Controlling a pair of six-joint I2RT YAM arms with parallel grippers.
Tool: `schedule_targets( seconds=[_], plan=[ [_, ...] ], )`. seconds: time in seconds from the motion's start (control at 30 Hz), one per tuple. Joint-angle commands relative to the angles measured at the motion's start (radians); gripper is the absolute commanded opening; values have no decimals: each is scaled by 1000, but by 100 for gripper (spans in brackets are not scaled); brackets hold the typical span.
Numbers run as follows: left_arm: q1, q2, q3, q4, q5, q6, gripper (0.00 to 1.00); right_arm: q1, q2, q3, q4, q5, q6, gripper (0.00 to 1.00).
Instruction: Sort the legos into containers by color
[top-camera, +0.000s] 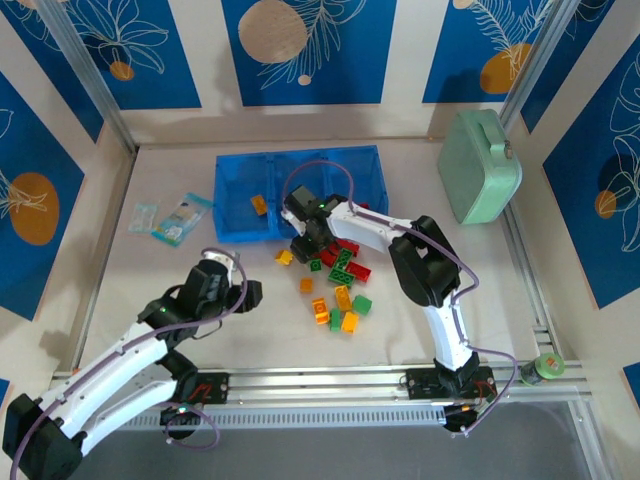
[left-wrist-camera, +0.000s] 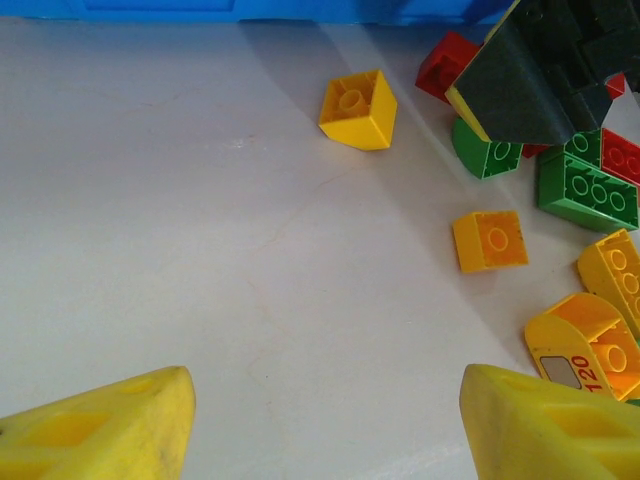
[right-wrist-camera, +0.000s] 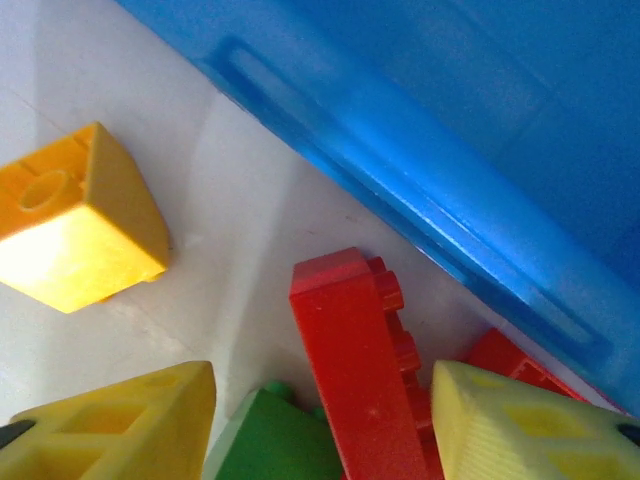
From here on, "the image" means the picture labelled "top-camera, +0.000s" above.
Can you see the long green lego brick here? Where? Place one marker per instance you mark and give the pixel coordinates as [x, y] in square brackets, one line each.
[340, 276]

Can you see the long red lego brick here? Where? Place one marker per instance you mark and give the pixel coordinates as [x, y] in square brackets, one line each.
[360, 272]

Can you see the long yellow lego brick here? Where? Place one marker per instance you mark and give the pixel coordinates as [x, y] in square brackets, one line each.
[343, 298]

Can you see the curved orange lego brick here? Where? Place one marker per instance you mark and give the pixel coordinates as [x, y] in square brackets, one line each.
[258, 204]

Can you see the large orange lego brick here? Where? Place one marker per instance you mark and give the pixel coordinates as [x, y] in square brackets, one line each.
[320, 310]

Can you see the blue three-compartment plastic bin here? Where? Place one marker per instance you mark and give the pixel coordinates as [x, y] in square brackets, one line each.
[240, 220]

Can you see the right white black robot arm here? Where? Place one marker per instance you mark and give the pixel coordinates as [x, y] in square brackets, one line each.
[425, 265]

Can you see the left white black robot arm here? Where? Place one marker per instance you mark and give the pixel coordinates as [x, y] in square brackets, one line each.
[115, 365]

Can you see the light blue snack packet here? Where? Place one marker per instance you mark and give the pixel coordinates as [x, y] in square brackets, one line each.
[180, 220]

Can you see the small clear plastic packet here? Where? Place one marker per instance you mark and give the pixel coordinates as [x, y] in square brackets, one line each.
[143, 217]

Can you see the black connector box with LED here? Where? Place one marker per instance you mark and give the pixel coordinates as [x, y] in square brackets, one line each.
[180, 416]
[462, 419]

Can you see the mint green carry case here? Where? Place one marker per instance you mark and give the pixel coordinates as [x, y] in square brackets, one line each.
[470, 165]

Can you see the translucent grey panel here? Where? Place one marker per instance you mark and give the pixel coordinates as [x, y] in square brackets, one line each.
[310, 455]

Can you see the green tape roll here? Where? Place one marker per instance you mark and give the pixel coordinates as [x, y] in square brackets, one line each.
[544, 370]

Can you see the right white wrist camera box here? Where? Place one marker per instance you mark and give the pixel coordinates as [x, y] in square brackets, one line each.
[289, 215]

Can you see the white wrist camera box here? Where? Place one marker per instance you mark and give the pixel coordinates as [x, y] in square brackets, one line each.
[220, 258]
[289, 215]

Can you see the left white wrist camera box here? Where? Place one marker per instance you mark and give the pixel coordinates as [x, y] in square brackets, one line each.
[220, 258]

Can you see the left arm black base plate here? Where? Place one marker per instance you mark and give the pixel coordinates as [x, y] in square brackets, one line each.
[215, 387]

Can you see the aluminium mounting rail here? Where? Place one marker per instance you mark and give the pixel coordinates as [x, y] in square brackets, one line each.
[310, 380]

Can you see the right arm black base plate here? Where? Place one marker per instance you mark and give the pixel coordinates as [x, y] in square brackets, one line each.
[420, 385]

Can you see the aluminium frame post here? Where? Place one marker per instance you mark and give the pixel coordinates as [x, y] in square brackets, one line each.
[85, 70]
[537, 60]

